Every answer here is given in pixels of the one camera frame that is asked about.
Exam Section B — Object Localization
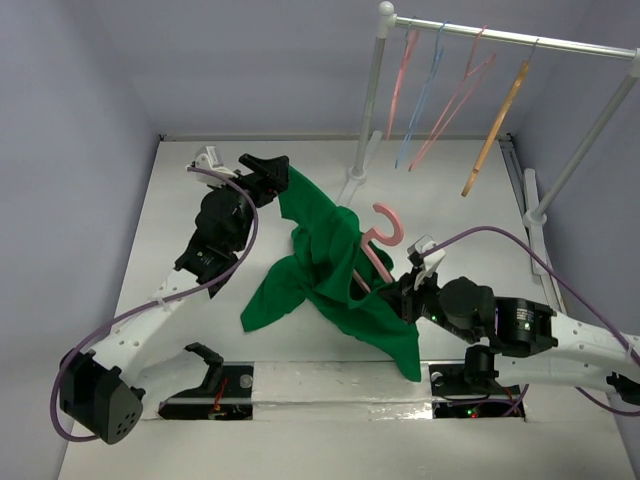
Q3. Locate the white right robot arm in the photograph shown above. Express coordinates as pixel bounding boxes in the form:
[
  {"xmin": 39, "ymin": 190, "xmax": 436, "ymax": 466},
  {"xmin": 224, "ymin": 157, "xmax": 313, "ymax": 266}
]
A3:
[{"xmin": 379, "ymin": 269, "xmax": 639, "ymax": 405}]

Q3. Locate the green t shirt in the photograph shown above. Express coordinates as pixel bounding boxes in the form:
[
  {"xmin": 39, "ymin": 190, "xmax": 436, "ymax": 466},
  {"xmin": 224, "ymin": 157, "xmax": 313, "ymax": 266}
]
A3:
[{"xmin": 241, "ymin": 167, "xmax": 422, "ymax": 382}]

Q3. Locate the blue wire hanger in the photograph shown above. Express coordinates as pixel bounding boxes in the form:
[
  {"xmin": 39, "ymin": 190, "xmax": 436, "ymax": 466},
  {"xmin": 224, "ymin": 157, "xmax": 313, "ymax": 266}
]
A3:
[{"xmin": 395, "ymin": 27, "xmax": 444, "ymax": 169}]

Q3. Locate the pink hanger middle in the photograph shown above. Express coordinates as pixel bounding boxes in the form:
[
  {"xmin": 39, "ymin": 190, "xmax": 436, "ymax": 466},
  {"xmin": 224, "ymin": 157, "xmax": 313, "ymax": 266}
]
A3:
[{"xmin": 408, "ymin": 25, "xmax": 496, "ymax": 172}]

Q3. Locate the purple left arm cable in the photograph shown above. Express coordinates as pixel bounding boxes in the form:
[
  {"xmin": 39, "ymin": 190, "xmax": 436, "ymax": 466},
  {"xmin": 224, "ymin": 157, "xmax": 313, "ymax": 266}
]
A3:
[{"xmin": 49, "ymin": 167, "xmax": 260, "ymax": 444}]

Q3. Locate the pink plastic hanger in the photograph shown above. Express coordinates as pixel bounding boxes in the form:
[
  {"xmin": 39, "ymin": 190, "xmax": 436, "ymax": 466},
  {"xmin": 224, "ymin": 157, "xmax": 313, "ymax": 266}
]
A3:
[{"xmin": 359, "ymin": 202, "xmax": 405, "ymax": 284}]

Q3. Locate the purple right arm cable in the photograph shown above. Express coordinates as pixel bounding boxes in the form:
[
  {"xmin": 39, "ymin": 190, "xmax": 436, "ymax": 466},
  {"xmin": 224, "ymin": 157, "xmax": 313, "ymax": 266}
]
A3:
[{"xmin": 419, "ymin": 226, "xmax": 640, "ymax": 419}]

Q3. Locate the pink hanger leftmost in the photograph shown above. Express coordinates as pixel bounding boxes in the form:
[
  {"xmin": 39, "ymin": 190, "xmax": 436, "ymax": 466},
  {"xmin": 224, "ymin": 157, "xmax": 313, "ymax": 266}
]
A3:
[{"xmin": 385, "ymin": 17, "xmax": 419, "ymax": 140}]

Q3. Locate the white clothes rack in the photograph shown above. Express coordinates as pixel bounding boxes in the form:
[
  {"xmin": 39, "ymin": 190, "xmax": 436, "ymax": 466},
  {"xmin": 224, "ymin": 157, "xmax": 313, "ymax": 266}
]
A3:
[{"xmin": 338, "ymin": 1, "xmax": 639, "ymax": 263}]

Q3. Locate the orange wooden hanger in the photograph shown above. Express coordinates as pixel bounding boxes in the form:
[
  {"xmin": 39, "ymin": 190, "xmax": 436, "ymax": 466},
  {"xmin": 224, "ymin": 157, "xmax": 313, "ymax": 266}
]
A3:
[{"xmin": 461, "ymin": 38, "xmax": 540, "ymax": 197}]

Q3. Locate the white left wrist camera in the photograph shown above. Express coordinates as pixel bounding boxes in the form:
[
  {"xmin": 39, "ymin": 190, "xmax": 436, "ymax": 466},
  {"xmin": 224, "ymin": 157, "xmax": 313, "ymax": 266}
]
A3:
[{"xmin": 189, "ymin": 145, "xmax": 239, "ymax": 179}]

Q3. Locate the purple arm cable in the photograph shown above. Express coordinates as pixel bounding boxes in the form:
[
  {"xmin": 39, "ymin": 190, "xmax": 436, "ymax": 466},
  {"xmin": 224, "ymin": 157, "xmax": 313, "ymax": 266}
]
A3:
[
  {"xmin": 419, "ymin": 226, "xmax": 640, "ymax": 419},
  {"xmin": 49, "ymin": 167, "xmax": 260, "ymax": 444}
]

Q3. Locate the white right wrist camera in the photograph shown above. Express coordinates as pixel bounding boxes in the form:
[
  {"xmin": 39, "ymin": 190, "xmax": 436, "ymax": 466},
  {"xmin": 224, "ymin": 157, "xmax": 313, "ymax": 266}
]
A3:
[{"xmin": 407, "ymin": 235, "xmax": 446, "ymax": 283}]

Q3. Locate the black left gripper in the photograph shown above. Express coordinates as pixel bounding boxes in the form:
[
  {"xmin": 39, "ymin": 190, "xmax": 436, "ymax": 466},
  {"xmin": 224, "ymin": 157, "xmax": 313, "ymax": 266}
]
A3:
[{"xmin": 209, "ymin": 156, "xmax": 287, "ymax": 252}]

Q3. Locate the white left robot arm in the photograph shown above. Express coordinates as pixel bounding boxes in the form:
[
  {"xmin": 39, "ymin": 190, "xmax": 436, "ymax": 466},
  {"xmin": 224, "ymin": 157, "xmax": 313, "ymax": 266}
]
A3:
[{"xmin": 49, "ymin": 154, "xmax": 289, "ymax": 445}]

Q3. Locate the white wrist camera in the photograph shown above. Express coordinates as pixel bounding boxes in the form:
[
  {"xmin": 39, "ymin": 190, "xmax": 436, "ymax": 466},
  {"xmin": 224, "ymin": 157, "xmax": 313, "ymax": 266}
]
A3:
[
  {"xmin": 189, "ymin": 145, "xmax": 239, "ymax": 179},
  {"xmin": 407, "ymin": 235, "xmax": 446, "ymax": 283}
]

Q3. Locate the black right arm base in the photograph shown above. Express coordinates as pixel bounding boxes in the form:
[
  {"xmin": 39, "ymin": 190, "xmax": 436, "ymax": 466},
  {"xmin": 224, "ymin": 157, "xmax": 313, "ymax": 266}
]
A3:
[{"xmin": 428, "ymin": 346, "xmax": 526, "ymax": 420}]

